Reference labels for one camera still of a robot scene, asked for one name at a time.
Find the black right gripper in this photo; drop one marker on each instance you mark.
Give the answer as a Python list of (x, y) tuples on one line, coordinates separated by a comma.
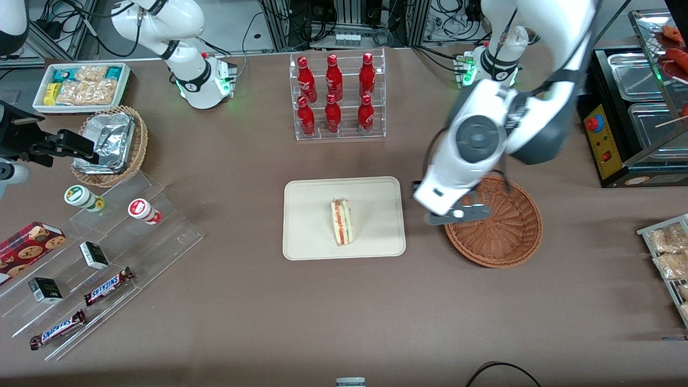
[(17, 135)]

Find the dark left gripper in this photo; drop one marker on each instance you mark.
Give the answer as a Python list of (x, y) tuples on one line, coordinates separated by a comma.
[(415, 186)]

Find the triangular layered sandwich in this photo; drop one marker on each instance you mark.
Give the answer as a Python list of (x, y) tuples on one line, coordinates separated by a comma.
[(342, 223)]

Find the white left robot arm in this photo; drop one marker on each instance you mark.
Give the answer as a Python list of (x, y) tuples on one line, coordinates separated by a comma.
[(478, 140)]

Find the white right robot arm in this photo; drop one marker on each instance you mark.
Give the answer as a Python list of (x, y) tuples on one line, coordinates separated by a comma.
[(183, 21)]

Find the brown round wicker basket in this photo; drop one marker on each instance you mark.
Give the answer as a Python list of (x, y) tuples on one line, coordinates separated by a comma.
[(510, 236)]

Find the light tan wicker basket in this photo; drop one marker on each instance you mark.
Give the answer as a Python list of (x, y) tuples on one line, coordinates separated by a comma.
[(140, 145)]

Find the white rectangular snack tray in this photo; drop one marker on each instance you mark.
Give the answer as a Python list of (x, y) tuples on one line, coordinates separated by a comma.
[(124, 91)]

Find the cream rectangular tray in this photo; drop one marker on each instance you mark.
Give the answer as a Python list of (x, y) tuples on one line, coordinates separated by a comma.
[(312, 231)]

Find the tray of packaged crackers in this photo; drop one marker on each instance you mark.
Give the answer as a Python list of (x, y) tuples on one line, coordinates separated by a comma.
[(669, 290)]

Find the green lid yogurt cup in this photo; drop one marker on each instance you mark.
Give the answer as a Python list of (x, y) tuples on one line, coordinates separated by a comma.
[(80, 196)]

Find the aluminium foil container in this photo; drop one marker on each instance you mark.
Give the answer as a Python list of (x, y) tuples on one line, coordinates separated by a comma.
[(110, 140)]

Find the yellow snack packet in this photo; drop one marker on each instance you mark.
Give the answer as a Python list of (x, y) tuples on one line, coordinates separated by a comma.
[(51, 94)]

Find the clear rice cracker bag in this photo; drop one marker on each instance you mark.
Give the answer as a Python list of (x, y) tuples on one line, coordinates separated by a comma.
[(91, 72), (86, 92)]

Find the teal snack packet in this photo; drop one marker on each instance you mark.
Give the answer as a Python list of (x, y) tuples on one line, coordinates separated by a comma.
[(113, 72), (63, 76)]

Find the red lid yogurt cup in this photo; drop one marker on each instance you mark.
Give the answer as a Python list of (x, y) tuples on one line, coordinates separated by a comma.
[(141, 209)]

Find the red plaid cookie box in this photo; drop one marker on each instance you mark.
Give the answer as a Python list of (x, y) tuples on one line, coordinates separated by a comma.
[(27, 250)]

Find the small black carton box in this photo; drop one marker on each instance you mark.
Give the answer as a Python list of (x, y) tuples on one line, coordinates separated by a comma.
[(45, 290), (94, 256)]

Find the black food warmer machine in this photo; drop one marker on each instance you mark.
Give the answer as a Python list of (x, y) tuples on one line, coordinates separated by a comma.
[(604, 156)]

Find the clear acrylic tiered stand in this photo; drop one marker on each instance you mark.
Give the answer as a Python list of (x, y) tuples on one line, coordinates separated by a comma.
[(172, 236)]

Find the red cola bottle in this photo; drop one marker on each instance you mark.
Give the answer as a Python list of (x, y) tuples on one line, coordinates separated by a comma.
[(367, 75), (333, 115), (334, 80), (366, 115), (306, 80), (306, 121)]

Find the clear acrylic bottle rack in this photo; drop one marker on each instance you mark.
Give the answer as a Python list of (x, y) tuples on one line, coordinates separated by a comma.
[(349, 134)]

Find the Snickers chocolate bar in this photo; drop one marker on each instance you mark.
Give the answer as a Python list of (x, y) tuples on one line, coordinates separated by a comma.
[(58, 329), (107, 286)]

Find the clear fried snack bag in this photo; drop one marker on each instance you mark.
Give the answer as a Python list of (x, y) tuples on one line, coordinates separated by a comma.
[(683, 291), (672, 266), (666, 239), (685, 310)]

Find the steel food pan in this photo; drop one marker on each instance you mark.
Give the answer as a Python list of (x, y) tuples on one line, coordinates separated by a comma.
[(634, 75), (653, 126)]

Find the grey white device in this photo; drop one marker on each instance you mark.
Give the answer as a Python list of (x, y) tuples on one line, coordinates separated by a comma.
[(350, 382)]

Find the white power strip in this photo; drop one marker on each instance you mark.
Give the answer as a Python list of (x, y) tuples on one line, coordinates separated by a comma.
[(347, 39)]

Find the wooden skewer stick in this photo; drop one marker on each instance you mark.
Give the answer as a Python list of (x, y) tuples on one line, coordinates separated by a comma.
[(672, 122)]

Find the red sausage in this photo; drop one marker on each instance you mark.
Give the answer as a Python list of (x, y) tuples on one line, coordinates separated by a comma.
[(673, 33), (678, 58)]

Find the aluminium extrusion frame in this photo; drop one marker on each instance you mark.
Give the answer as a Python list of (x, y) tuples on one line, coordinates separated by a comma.
[(279, 24)]

